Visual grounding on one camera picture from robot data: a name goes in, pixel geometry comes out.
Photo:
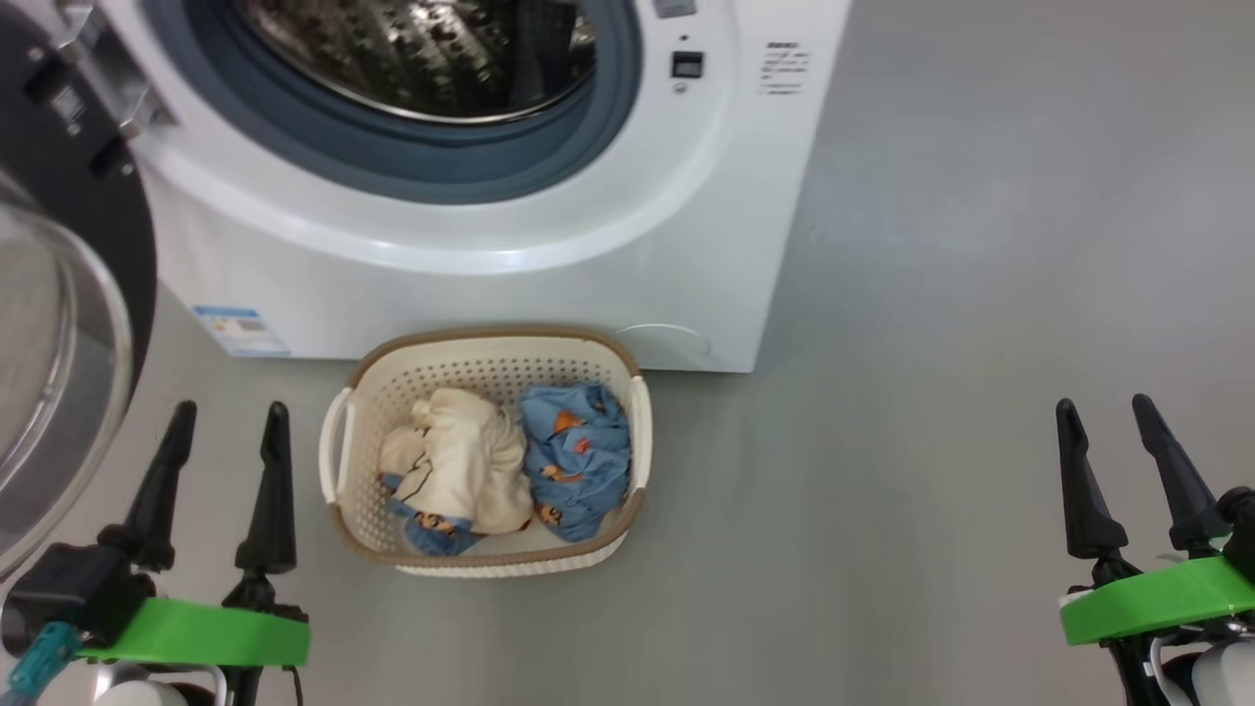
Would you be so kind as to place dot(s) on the blue cartoon print garment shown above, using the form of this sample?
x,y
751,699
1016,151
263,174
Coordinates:
x,y
578,461

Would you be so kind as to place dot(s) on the cream cartoon print garment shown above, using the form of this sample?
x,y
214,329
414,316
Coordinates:
x,y
461,466

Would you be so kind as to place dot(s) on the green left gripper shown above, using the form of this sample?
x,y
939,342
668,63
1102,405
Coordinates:
x,y
216,635

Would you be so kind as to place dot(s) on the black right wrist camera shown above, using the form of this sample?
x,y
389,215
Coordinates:
x,y
1240,529

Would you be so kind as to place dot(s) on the cream perforated laundry basket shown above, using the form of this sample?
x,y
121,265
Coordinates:
x,y
490,368

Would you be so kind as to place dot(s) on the blue energy label sticker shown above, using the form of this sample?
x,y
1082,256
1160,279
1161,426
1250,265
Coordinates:
x,y
240,331

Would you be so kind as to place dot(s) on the white front-load washing machine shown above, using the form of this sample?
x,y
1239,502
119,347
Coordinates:
x,y
510,294

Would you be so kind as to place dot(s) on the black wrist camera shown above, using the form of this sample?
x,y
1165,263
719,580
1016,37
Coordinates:
x,y
69,593
1240,529

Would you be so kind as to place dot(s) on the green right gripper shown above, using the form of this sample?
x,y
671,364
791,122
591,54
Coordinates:
x,y
1157,600

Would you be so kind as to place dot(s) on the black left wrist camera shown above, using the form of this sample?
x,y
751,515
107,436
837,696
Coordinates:
x,y
69,593

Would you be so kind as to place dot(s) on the round white filter cover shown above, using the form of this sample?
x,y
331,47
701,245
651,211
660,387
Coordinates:
x,y
667,345

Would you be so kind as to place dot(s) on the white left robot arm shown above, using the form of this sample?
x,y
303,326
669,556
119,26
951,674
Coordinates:
x,y
147,688

